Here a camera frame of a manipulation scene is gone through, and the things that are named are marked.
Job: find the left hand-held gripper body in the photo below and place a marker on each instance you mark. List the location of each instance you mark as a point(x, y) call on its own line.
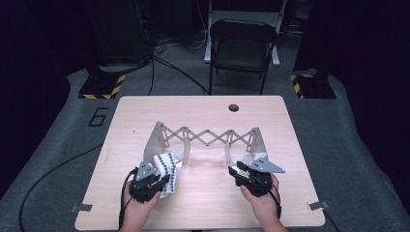
point(145, 187)

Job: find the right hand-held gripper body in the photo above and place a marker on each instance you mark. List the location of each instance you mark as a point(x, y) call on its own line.
point(256, 182)

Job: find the white patterned dish cloth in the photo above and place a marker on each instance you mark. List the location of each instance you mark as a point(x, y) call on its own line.
point(167, 167)

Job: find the grey expandable metal rack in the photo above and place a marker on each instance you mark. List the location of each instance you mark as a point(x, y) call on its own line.
point(154, 141)

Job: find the person's right hand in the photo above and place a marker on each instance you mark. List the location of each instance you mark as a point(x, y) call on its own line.
point(262, 206)

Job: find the person's left hand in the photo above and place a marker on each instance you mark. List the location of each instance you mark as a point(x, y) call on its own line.
point(138, 211)

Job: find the black round table grommet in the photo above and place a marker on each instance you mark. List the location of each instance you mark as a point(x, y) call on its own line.
point(233, 108)

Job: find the grey tape strip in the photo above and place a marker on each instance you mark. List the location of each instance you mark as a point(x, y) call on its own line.
point(82, 208)
point(319, 205)

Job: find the black yellow striped stand base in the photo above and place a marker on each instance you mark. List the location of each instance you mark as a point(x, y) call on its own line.
point(100, 87)
point(314, 87)

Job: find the black folding chair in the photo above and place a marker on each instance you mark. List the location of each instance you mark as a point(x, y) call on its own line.
point(240, 53)

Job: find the black equipment cabinet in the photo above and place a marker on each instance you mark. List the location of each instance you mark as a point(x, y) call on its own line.
point(119, 32)

